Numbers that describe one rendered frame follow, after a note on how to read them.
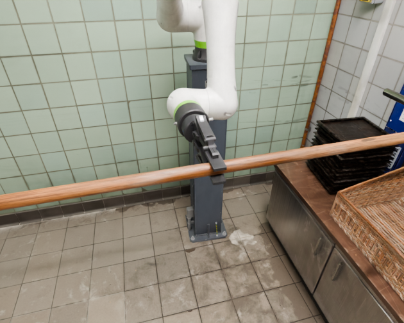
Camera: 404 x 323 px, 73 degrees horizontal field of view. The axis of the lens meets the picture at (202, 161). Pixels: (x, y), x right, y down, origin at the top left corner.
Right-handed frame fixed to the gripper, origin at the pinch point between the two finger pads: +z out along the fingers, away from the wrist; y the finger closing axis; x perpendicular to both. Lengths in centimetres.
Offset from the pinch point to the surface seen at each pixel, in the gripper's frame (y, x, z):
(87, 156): 71, 52, -124
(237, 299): 120, -25, -27
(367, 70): 12, -117, -80
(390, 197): 56, -101, -26
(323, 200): 62, -71, -36
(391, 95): 3, -80, -31
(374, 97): 24, -118, -71
